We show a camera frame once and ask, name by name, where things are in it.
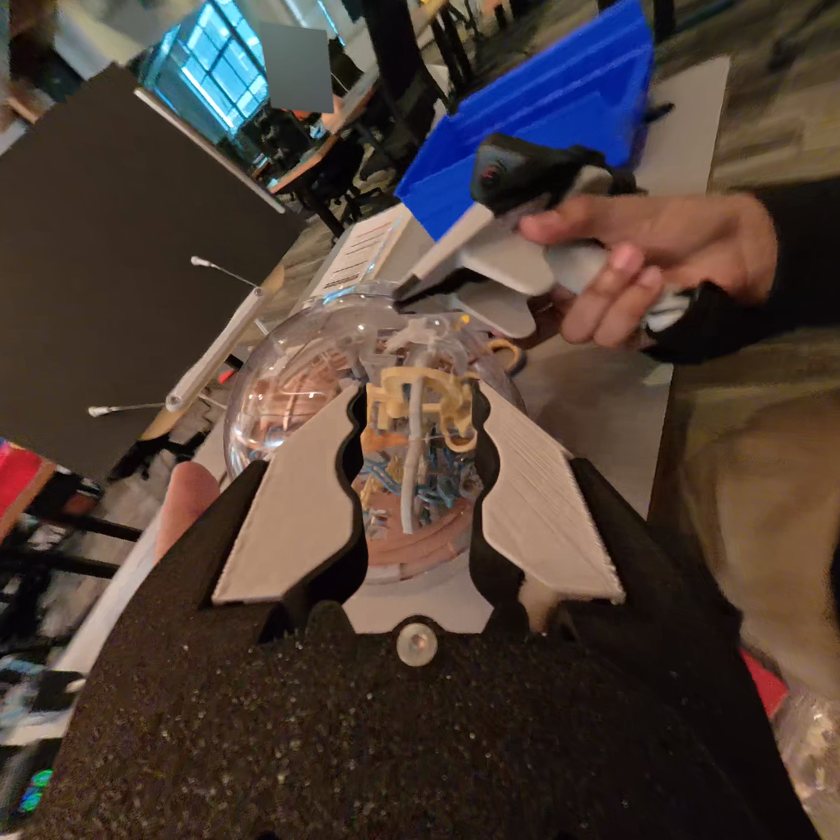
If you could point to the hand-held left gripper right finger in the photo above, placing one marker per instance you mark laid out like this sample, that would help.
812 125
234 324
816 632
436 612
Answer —
544 518

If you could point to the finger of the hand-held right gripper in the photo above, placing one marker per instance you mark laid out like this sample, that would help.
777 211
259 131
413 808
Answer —
505 315
446 253

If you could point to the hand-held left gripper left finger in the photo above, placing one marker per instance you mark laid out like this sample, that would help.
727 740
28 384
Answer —
289 525

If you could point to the clear plastic maze ball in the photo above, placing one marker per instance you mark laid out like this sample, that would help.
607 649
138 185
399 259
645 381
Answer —
420 394

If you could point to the person's right forearm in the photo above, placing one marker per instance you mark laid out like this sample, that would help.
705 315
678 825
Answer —
807 249

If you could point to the person's left hand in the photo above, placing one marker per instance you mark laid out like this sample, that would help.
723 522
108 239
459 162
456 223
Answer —
184 499

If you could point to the person's right hand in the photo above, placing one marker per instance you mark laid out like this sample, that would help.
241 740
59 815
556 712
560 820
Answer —
695 243

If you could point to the blue plastic bin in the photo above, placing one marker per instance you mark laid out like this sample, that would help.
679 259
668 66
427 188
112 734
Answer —
538 111

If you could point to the laminated printed sheet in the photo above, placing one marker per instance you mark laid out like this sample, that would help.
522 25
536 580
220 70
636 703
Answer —
358 259

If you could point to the white model on stand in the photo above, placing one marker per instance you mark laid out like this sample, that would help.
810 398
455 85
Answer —
216 341

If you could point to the person's tan trousers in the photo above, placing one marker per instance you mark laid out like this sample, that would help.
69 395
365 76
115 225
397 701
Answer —
754 492

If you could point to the red packet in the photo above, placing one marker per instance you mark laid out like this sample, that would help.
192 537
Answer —
764 682

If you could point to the black divider panel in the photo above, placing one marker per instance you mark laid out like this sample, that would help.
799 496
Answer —
118 262

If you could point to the clear plastic wrap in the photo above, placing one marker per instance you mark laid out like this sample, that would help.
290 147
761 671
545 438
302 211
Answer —
810 741

